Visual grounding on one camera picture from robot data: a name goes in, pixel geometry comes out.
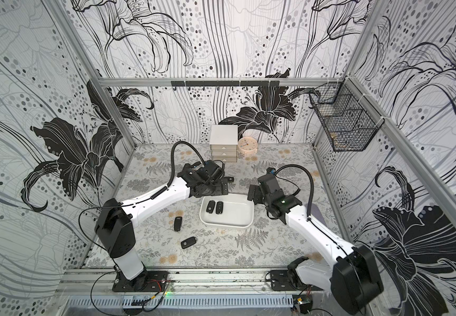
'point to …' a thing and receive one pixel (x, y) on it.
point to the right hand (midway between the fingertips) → (261, 188)
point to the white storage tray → (232, 210)
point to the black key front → (188, 242)
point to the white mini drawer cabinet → (223, 143)
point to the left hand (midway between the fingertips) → (217, 191)
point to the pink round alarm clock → (247, 145)
